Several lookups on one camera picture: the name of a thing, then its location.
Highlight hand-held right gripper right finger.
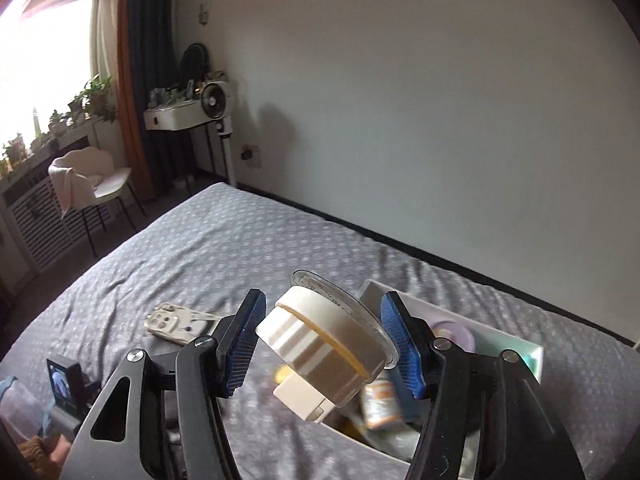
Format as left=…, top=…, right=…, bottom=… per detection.
left=379, top=291, right=586, bottom=480

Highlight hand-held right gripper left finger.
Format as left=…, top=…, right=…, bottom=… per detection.
left=60, top=289, right=267, bottom=480

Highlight white round jar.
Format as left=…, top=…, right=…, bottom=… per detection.
left=255, top=270, right=401, bottom=423

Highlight white storage box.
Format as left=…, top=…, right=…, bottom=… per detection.
left=320, top=280, right=546, bottom=480

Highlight purple round lid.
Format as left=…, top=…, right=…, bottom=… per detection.
left=432, top=322, right=477, bottom=357

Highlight orange label bottle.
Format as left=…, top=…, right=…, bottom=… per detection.
left=360, top=379, right=407, bottom=429

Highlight beige phone case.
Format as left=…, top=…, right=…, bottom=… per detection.
left=144, top=302, right=223, bottom=346

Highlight grey patterned bedsheet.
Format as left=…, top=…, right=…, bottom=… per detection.
left=0, top=182, right=640, bottom=480

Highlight white slatted radiator cover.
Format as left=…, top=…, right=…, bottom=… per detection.
left=0, top=120, right=132, bottom=276

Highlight white chair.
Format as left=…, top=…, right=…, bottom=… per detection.
left=48, top=147, right=148, bottom=256

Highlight pale pink cloth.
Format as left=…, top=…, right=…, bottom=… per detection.
left=50, top=149, right=117, bottom=218

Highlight orange curtain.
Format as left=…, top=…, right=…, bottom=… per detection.
left=116, top=35, right=153, bottom=202

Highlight white side table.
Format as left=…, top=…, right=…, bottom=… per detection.
left=143, top=96, right=221, bottom=196

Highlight white standing fan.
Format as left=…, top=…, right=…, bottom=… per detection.
left=200, top=80, right=237, bottom=188

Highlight group of small toiletry bottles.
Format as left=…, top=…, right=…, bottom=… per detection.
left=149, top=85, right=202, bottom=110

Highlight row of potted plants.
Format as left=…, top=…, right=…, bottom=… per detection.
left=0, top=75, right=119, bottom=176

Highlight black standing fan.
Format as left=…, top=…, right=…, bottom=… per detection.
left=179, top=42, right=210, bottom=86

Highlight bright window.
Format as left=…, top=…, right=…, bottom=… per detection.
left=0, top=0, right=102, bottom=147

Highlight dark blue curtain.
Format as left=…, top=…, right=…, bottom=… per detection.
left=120, top=0, right=187, bottom=196

